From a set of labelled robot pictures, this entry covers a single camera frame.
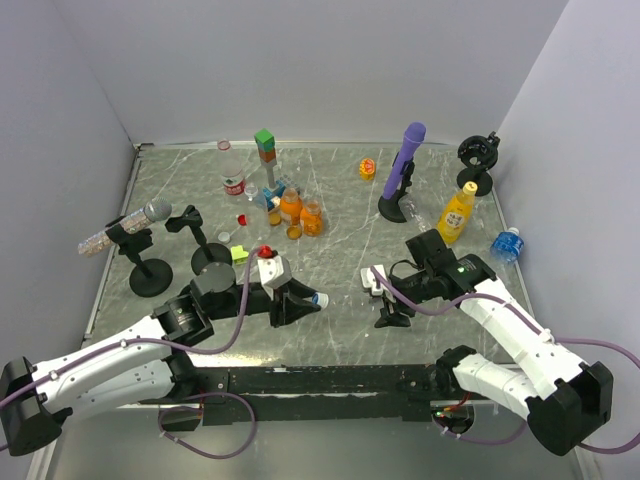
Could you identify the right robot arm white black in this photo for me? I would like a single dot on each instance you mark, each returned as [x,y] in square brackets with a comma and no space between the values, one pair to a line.
[562,398]

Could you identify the clear plastic bottle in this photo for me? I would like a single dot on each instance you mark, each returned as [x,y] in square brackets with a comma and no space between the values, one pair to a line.
[415,213]

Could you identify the purple microphone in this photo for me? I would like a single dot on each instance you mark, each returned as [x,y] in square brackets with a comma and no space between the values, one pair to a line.
[413,138]

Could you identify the empty black microphone stand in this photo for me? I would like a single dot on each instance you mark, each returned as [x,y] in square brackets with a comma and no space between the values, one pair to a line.
[207,252]

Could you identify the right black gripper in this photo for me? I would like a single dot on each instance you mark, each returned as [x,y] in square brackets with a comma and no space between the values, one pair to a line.
[391,319]

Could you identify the white blue bottle cap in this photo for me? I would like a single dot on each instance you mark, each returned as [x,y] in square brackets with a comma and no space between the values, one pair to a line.
[321,299]

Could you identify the colourful block tower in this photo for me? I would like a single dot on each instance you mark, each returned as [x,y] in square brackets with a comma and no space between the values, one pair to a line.
[277,182]

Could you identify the red label water bottle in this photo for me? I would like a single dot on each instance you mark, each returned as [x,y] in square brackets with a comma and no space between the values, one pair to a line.
[232,174]

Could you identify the black microphone stand centre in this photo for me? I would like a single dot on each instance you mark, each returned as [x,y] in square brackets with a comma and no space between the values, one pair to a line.
[390,209]

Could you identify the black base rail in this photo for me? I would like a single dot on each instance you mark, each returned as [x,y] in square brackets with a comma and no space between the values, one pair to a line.
[305,393]

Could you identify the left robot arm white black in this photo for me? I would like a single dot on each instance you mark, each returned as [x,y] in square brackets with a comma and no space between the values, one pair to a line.
[148,360]

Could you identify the black ring stand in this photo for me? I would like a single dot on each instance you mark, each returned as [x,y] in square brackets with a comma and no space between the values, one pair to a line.
[478,154]

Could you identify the black stand holding microphone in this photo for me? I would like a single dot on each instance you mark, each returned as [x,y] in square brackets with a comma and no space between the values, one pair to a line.
[149,278]

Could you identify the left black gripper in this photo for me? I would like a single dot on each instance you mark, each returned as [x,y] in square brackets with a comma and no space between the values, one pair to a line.
[286,309]

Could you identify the blue label water bottle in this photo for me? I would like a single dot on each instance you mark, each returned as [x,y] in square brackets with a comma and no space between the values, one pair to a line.
[507,246]

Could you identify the silver glitter microphone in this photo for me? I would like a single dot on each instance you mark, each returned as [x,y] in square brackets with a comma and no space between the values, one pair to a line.
[156,210]

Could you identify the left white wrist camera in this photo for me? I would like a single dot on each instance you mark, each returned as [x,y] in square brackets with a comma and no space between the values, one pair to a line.
[274,269]

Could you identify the orange cap front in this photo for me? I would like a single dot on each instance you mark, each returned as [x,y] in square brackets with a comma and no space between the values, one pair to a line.
[294,232]

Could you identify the orange cap near bottles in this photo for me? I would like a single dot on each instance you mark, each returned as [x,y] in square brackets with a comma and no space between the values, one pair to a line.
[274,219]

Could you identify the yellow orange toy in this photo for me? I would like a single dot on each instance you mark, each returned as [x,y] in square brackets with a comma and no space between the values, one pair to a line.
[367,169]

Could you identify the small clear bottle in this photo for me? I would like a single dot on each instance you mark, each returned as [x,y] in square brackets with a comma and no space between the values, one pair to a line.
[255,196]

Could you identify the lime green block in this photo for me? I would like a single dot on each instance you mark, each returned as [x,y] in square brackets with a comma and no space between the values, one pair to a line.
[239,255]

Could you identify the short orange bottle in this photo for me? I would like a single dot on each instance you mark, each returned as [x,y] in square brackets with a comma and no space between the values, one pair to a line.
[311,219]

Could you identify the tall orange bottle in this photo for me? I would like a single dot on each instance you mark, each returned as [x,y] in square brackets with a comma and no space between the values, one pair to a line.
[290,206]

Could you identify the yellow juice bottle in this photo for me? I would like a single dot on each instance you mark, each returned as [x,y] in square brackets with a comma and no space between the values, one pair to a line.
[457,213]

